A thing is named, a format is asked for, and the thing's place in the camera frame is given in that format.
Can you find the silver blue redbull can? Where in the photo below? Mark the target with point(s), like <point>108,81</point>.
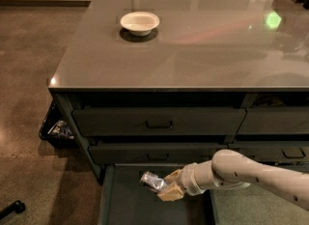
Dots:
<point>153,182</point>

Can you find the top left drawer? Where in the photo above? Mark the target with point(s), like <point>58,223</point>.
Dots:
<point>158,121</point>

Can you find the middle right drawer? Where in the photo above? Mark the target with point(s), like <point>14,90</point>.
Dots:
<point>273,151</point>

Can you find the dark cabinet frame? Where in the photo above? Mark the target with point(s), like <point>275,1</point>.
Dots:
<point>239,54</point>

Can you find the white bowl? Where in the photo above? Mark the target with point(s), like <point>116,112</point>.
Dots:
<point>140,23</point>

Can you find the black bin with trash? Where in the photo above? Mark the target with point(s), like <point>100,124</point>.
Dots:
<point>55,130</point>

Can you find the top right drawer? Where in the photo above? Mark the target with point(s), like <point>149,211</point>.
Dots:
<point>275,121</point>

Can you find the black cylindrical object on floor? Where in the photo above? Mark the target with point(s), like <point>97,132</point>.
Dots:
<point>16,206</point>

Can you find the open bottom left drawer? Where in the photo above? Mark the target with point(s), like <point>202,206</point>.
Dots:
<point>125,201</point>

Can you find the middle left drawer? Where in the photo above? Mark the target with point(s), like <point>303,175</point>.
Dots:
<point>125,153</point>

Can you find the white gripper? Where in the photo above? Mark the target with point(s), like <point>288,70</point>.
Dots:
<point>187,178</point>

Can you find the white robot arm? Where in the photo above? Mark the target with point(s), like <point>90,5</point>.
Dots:
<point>228,170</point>

